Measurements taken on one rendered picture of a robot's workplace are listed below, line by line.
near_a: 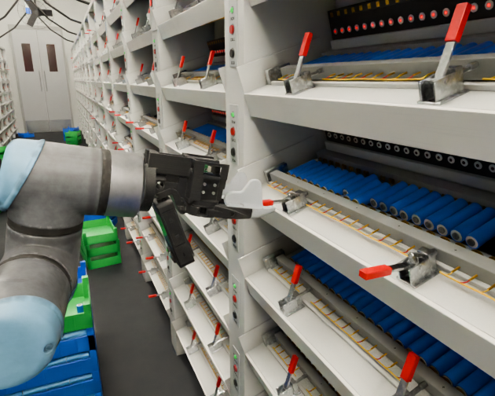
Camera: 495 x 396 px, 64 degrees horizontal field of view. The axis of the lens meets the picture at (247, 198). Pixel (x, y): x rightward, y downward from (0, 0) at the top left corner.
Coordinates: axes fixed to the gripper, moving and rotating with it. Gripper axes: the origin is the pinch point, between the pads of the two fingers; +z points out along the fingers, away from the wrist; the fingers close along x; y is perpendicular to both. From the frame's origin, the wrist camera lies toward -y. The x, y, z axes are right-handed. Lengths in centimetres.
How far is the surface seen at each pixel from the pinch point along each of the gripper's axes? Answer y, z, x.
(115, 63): 31, 0, 226
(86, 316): -52, -18, 59
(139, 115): 4, 7, 156
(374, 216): 4.5, 8.4, -16.1
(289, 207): 1.0, 4.6, -0.9
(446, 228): 5.8, 12.2, -24.2
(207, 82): 20.5, 1.6, 42.5
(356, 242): 0.6, 6.5, -15.9
